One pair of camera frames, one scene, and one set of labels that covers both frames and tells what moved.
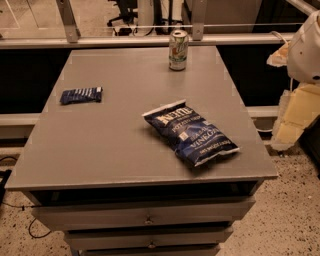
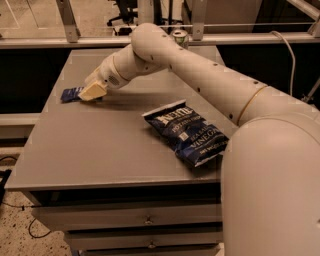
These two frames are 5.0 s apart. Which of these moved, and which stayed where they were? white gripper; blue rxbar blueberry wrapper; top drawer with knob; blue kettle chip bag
Moved: white gripper
Stayed: top drawer with knob; blue kettle chip bag; blue rxbar blueberry wrapper
